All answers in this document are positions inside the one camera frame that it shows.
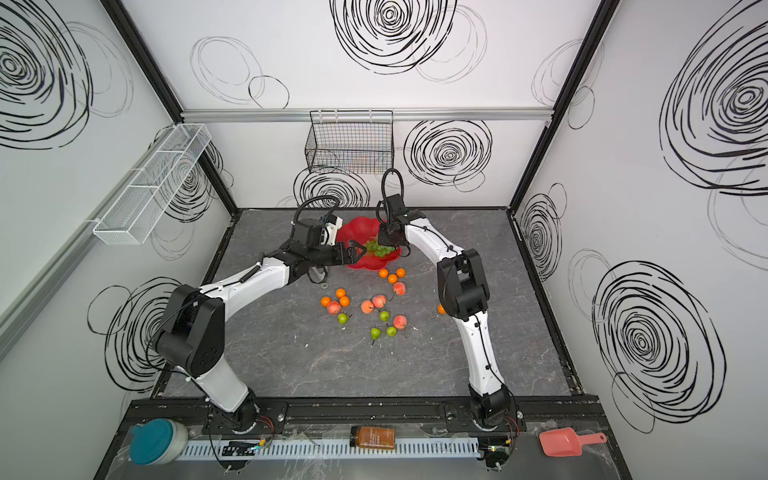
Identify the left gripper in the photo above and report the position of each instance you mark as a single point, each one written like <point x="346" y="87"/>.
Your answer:
<point x="338" y="253"/>

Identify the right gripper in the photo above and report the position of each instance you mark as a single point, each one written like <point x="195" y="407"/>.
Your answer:
<point x="388" y="237"/>

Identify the red flower-shaped fruit bowl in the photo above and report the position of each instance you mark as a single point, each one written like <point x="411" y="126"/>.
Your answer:
<point x="363" y="229"/>

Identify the green fake grape bunch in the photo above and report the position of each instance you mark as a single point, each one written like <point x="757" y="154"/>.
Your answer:
<point x="377" y="250"/>

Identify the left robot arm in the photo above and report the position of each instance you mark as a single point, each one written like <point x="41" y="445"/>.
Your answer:
<point x="191" y="336"/>

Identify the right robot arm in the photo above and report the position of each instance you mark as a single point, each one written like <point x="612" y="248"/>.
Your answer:
<point x="464" y="294"/>

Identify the metal kitchen tongs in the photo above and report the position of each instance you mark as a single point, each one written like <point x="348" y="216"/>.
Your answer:
<point x="321" y="275"/>

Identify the pink plastic scoop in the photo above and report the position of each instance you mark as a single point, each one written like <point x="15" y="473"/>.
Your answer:
<point x="566" y="442"/>

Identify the teal lidded container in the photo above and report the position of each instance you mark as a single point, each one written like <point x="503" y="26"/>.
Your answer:
<point x="159" y="441"/>

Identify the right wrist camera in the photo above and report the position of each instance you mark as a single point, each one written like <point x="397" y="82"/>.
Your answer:
<point x="394" y="207"/>

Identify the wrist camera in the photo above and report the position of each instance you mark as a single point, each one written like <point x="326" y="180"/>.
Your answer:
<point x="317" y="232"/>
<point x="394" y="207"/>

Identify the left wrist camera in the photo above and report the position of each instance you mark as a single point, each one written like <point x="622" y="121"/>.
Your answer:
<point x="317" y="232"/>

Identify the black wire basket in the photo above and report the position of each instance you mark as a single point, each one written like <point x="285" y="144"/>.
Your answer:
<point x="352" y="140"/>

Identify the white mesh wall shelf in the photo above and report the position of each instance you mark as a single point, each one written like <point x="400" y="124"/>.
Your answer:
<point x="167" y="183"/>

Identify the black mounting rail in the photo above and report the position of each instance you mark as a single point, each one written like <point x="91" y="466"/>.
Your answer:
<point x="450" y="413"/>

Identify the white slotted cable duct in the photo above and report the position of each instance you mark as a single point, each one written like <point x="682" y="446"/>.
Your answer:
<point x="405" y="448"/>

